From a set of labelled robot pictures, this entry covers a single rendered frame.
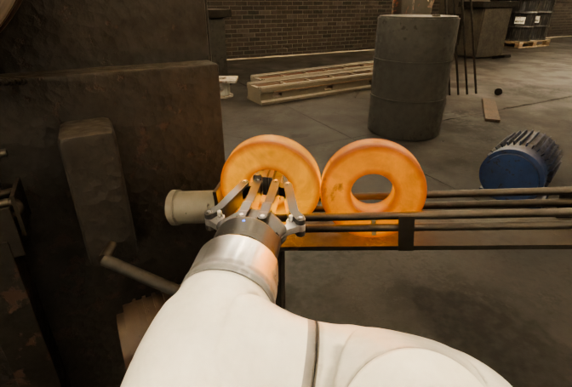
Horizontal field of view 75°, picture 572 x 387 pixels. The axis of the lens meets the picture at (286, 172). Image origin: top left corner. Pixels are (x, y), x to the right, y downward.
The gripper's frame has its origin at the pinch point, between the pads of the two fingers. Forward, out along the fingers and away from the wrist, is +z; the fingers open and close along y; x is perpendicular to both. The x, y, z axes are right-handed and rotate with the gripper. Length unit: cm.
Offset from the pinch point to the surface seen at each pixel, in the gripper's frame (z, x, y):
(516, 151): 126, -48, 96
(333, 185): -1.4, -0.5, 9.5
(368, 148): -1.1, 5.6, 14.1
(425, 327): 41, -76, 42
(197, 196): -0.9, -4.1, -12.1
